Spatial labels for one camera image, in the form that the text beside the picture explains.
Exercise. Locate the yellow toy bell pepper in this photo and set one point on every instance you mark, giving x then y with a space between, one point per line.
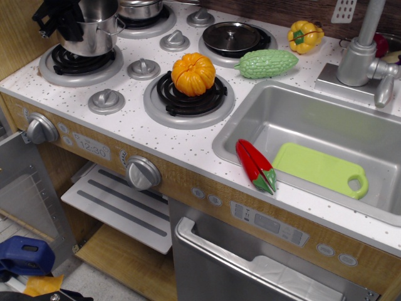
304 36

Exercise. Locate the green toy bitter gourd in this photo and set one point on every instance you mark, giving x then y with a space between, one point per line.
265 63

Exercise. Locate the green cutting board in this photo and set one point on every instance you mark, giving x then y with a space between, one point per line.
328 171

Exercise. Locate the silver stovetop knob front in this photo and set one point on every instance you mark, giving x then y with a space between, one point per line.
106 102

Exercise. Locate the open oven door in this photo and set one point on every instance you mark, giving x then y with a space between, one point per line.
30 206

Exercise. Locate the silver stovetop knob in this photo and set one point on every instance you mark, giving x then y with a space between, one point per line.
143 69
200 19
106 102
174 42

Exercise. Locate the white oven rack shelf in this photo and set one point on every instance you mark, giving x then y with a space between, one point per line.
107 197

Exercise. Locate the front right black burner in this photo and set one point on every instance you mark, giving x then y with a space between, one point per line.
166 105

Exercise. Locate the black burner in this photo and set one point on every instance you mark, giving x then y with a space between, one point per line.
61 67
166 105

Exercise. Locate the steel pot lid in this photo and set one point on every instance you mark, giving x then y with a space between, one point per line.
231 36

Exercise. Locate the white perforated spatula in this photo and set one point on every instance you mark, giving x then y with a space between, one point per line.
343 11

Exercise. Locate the yellow cloth scrap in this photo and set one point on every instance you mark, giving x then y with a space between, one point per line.
41 285

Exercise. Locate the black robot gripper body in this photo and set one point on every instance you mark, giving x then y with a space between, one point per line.
58 8

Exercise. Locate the silver stovetop knob back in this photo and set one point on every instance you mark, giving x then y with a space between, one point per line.
200 19

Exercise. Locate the blue clamp tool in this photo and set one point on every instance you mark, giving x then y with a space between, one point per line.
26 256

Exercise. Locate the silver stovetop knob upper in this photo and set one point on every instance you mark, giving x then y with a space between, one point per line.
174 42

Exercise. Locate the small steel saucepan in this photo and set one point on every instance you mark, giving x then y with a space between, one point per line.
140 10

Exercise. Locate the front left black burner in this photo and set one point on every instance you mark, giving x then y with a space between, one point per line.
61 67

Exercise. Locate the right silver oven dial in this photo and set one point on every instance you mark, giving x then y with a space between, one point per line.
141 174

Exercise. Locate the silver oven dial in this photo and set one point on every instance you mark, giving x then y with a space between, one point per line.
141 174
41 129

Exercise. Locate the oven clock display panel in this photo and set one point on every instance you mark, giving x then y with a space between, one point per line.
92 146

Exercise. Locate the grey toy sink basin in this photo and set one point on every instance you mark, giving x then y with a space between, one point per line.
273 114

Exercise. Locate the red toy chili pepper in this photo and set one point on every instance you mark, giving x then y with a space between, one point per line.
258 169

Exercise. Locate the silver dishwasher door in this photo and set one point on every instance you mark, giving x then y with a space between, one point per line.
216 261

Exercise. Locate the silver toy faucet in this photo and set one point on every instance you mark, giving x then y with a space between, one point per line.
361 76

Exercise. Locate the orange toy pumpkin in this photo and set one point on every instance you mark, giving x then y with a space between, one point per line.
193 74

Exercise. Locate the back right burner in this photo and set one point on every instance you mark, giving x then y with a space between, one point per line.
230 59

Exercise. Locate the silver stovetop knob middle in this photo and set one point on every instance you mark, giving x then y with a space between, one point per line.
143 69

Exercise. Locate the tall steel pot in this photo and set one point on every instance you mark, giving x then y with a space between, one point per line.
98 30

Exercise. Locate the left silver oven dial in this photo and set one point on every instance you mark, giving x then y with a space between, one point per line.
41 129

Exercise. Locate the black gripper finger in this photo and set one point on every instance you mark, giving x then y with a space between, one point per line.
48 28
69 25

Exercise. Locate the back left burner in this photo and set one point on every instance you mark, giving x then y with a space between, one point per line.
150 28

